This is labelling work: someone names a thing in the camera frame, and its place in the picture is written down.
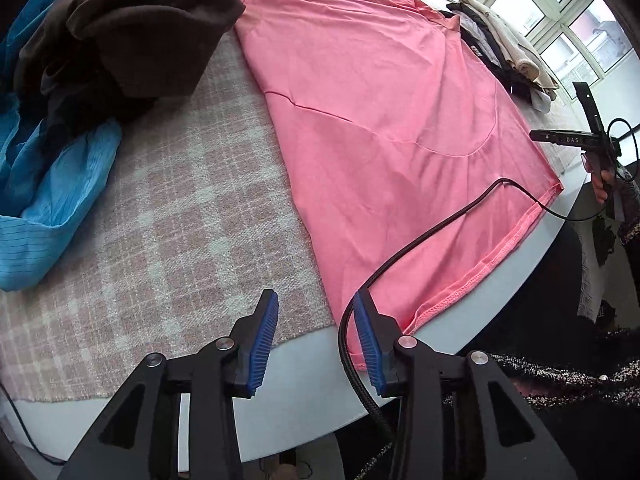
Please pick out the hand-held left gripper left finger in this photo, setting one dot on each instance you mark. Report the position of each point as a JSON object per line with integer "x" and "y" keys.
{"x": 262, "y": 340}

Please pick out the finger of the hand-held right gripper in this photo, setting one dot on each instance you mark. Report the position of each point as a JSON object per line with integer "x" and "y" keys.
{"x": 565, "y": 138}
{"x": 589, "y": 107}

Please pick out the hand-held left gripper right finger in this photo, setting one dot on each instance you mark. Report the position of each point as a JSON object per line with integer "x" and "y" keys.
{"x": 367, "y": 340}

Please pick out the pink t-shirt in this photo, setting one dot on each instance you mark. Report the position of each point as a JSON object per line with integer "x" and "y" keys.
{"x": 375, "y": 110}

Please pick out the person's right hand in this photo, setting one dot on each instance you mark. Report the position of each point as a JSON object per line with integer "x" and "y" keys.
{"x": 602, "y": 180}

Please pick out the beige knit cardigan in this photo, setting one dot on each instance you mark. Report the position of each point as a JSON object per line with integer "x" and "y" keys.
{"x": 520, "y": 50}

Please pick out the plaid tablecloth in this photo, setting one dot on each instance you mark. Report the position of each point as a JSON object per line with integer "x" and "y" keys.
{"x": 175, "y": 235}

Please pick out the white printed cloth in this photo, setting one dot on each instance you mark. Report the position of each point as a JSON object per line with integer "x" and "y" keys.
{"x": 590, "y": 285}

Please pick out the person's dark tweed jacket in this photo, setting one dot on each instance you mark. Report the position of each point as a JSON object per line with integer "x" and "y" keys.
{"x": 575, "y": 410}

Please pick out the blue garment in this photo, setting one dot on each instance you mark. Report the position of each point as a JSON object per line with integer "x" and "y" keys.
{"x": 65, "y": 185}

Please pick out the brown garment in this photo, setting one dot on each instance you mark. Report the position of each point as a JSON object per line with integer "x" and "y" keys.
{"x": 140, "y": 25}

